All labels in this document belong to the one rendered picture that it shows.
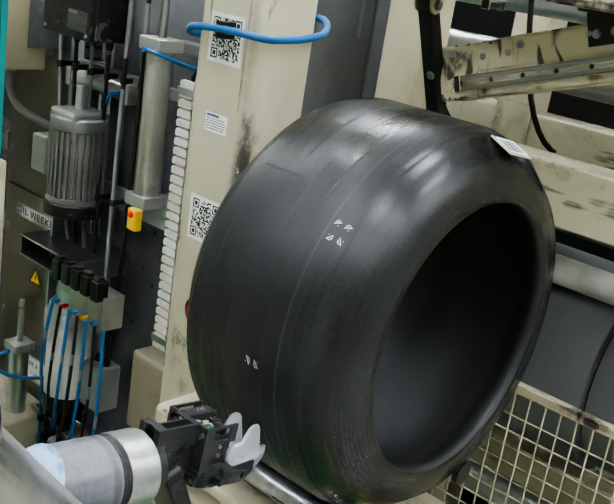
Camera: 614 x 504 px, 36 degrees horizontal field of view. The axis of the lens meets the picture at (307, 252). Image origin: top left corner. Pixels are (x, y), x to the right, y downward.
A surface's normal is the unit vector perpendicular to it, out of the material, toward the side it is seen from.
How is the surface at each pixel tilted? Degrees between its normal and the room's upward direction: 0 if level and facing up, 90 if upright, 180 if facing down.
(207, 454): 90
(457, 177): 46
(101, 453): 25
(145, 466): 58
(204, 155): 90
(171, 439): 90
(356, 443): 95
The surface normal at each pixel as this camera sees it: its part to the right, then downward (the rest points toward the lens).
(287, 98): 0.72, 0.32
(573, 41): -0.67, 0.13
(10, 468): 0.99, -0.08
